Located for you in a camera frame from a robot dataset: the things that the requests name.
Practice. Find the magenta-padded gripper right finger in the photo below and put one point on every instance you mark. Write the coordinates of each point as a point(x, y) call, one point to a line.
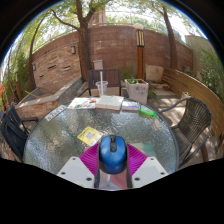
point(137, 160)

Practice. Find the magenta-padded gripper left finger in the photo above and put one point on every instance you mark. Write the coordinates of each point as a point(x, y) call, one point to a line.
point(87, 160)

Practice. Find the blue computer mouse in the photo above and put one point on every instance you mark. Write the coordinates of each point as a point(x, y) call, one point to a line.
point(112, 153)

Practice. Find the floral print mouse pad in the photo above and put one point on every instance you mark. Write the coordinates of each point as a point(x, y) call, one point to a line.
point(148, 148)

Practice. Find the yellow card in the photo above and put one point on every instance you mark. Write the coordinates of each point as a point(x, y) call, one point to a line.
point(89, 136)

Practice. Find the green marker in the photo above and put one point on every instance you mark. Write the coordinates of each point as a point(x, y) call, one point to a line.
point(147, 111)

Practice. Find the small thin book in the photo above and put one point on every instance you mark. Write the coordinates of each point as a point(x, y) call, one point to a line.
point(130, 105)

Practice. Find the white printed sheet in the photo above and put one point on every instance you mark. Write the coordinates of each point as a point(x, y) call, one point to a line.
point(56, 113)

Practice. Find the thick white book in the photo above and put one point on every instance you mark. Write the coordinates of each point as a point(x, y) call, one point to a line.
point(109, 102)

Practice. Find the dark wicker chair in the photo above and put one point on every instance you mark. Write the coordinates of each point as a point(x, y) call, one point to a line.
point(191, 123)

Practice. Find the concrete planter with plants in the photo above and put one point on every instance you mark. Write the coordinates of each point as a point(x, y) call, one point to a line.
point(136, 91)

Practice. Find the stone brick planter bed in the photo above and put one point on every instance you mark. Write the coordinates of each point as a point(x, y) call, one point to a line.
point(63, 95)

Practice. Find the clear plastic cup with straw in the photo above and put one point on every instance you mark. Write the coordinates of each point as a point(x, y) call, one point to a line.
point(101, 88)

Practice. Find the black slatted chair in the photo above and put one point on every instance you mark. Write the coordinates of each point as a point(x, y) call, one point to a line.
point(16, 126)

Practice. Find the black backpack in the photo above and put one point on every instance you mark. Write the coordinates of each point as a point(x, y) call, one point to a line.
point(11, 136)

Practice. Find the dark wooden slat chair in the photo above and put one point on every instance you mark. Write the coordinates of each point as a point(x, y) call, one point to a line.
point(111, 78)

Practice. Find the beige stone slab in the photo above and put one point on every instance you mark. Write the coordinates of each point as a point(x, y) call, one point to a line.
point(154, 73)

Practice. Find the wooden slat fence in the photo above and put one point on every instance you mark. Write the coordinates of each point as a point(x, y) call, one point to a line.
point(196, 88)

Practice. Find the thick tree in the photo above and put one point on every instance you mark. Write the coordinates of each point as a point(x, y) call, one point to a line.
point(83, 50)

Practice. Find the thin tree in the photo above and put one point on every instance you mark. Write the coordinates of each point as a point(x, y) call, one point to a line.
point(171, 43)

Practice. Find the grey wall utility box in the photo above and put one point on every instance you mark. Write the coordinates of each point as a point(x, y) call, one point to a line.
point(98, 64)

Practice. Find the wooden lamp post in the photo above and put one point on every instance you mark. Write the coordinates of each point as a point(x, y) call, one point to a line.
point(140, 56)

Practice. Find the black wall lamp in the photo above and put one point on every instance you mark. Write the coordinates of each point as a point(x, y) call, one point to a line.
point(73, 50)
point(34, 67)

